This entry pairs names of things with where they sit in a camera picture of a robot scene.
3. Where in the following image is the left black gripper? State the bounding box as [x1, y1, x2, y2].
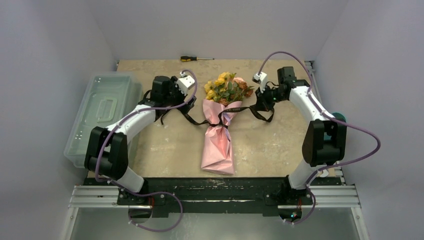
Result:
[163, 76, 195, 114]

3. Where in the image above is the flower bouquet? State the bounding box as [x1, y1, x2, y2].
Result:
[204, 72, 254, 106]

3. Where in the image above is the black printed ribbon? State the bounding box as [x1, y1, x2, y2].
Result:
[177, 105, 275, 129]

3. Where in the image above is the clear plastic storage box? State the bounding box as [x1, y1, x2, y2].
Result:
[64, 71, 143, 168]

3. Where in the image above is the pink wrapping paper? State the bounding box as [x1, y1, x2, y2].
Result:
[200, 99, 242, 175]

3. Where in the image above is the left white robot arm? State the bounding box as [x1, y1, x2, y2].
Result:
[84, 71, 198, 205]

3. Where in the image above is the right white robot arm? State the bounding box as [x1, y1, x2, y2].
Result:
[252, 67, 347, 204]

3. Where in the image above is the teal vase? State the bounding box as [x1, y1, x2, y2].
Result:
[324, 112, 347, 140]

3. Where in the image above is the yellow black screwdriver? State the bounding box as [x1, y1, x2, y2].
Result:
[179, 55, 214, 62]

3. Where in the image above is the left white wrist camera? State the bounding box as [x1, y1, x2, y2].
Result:
[176, 69, 198, 96]

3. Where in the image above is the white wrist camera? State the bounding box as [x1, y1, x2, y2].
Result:
[176, 69, 198, 96]
[252, 72, 268, 93]

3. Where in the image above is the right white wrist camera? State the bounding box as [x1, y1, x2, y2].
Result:
[252, 72, 268, 93]

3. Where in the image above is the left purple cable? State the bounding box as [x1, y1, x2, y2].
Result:
[94, 69, 199, 232]

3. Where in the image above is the purple cable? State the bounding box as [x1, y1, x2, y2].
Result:
[256, 51, 382, 226]
[94, 69, 199, 232]

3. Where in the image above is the black aluminium base frame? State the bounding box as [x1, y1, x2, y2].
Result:
[69, 177, 360, 222]

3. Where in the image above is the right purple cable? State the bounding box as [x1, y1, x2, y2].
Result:
[256, 51, 382, 226]

